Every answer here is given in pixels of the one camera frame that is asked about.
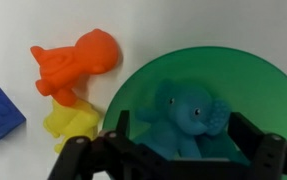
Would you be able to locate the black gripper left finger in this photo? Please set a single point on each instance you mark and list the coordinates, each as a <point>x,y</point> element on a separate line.
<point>112,152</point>

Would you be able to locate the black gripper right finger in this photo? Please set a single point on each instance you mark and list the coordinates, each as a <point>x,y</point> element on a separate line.
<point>267,153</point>

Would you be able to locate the light blue elephant toy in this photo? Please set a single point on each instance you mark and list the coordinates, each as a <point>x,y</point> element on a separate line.
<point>181,113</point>

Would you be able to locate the green plastic bowl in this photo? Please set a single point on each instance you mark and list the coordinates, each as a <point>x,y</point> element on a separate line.
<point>252,86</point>

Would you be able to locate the yellow rubber animal toy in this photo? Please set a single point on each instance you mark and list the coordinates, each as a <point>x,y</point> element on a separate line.
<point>80,119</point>

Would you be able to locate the orange rubber animal toy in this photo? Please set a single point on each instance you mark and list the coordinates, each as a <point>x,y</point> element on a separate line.
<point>95,52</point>

